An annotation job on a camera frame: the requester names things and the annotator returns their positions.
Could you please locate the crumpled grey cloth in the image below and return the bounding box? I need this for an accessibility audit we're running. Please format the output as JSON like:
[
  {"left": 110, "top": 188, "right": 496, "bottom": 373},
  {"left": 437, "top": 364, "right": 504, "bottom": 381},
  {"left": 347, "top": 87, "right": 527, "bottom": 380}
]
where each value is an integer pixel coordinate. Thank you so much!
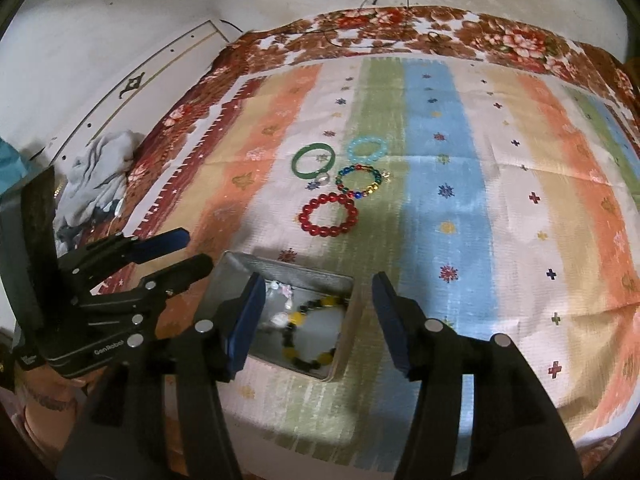
[{"left": 52, "top": 130, "right": 144, "bottom": 257}]

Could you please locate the red bead bracelet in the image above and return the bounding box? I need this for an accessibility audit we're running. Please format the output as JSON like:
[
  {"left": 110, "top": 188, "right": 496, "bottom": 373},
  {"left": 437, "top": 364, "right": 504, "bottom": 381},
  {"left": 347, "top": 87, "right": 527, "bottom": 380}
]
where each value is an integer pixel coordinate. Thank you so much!
[{"left": 298, "top": 193, "right": 359, "bottom": 237}]

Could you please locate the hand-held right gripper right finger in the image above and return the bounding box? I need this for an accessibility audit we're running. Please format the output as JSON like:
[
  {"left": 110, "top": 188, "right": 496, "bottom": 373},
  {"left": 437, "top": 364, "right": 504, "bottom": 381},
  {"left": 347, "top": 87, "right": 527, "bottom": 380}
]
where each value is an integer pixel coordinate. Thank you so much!
[{"left": 371, "top": 271, "right": 586, "bottom": 480}]

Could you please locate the square metal tin box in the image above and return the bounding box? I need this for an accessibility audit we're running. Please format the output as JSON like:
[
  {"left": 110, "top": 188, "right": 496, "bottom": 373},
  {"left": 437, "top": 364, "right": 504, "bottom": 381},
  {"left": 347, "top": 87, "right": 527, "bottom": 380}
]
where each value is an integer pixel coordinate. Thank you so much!
[{"left": 207, "top": 251, "right": 357, "bottom": 382}]

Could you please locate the white panel with gold trim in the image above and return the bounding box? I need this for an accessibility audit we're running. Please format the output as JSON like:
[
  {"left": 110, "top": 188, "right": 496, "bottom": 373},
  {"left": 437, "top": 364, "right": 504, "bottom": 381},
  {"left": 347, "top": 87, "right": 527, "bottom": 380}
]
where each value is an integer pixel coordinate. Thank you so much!
[{"left": 42, "top": 19, "right": 236, "bottom": 161}]

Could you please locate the multicolour bead bracelet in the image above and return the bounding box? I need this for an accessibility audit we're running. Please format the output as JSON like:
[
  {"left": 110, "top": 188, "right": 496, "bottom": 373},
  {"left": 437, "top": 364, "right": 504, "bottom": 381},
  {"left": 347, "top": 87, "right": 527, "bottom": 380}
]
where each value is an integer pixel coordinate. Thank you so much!
[{"left": 335, "top": 163, "right": 394, "bottom": 202}]

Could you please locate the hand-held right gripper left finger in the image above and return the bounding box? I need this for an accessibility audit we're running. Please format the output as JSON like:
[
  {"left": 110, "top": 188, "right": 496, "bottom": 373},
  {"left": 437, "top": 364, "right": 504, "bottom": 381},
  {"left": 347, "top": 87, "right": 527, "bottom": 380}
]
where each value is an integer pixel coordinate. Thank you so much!
[{"left": 55, "top": 271, "right": 267, "bottom": 480}]

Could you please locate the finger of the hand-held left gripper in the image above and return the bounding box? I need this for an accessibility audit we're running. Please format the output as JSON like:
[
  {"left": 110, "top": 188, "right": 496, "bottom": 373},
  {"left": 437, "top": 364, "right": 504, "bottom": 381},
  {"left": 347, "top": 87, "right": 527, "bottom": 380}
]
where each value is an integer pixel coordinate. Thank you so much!
[
  {"left": 70, "top": 253, "right": 215, "bottom": 322},
  {"left": 56, "top": 227, "right": 191, "bottom": 286}
]

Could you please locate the person's left forearm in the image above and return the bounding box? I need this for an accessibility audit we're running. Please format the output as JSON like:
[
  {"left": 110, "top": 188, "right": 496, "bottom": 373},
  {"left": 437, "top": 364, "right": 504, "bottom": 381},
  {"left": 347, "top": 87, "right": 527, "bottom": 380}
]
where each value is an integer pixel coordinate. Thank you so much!
[{"left": 22, "top": 374, "right": 95, "bottom": 456}]

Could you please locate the red floral blanket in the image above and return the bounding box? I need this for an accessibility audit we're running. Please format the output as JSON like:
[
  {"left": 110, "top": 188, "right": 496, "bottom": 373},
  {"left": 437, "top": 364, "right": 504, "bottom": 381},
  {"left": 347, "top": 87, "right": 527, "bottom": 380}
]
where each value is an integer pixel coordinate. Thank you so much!
[{"left": 87, "top": 5, "right": 640, "bottom": 480}]

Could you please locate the light blue bead bracelet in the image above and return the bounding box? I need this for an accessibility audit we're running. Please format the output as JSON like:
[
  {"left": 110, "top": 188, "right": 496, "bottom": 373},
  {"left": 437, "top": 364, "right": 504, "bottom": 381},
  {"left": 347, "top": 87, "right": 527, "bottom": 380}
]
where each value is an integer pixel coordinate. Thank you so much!
[{"left": 346, "top": 136, "right": 389, "bottom": 166}]

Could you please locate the teal cloth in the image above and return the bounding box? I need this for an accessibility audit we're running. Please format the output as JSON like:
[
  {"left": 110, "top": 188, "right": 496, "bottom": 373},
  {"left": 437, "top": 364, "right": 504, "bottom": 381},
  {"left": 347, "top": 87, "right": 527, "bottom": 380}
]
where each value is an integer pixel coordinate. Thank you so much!
[{"left": 0, "top": 137, "right": 24, "bottom": 197}]

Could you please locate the green bangle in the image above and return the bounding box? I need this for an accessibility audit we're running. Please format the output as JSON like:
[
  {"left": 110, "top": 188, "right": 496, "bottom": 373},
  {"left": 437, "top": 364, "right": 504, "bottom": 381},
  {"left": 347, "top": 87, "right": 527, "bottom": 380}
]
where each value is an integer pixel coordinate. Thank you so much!
[{"left": 292, "top": 143, "right": 335, "bottom": 180}]

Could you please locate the yellow and black bead bracelet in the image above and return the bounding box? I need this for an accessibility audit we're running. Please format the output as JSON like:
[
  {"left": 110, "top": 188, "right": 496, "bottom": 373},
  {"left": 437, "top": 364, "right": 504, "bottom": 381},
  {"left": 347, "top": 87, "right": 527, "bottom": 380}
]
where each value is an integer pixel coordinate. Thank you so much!
[{"left": 280, "top": 295, "right": 351, "bottom": 374}]

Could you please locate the striped pastel cloth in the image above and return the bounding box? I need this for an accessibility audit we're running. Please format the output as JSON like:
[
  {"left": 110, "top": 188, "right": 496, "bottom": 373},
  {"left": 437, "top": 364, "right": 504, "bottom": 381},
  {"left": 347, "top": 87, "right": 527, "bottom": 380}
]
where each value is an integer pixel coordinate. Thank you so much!
[{"left": 119, "top": 55, "right": 640, "bottom": 463}]

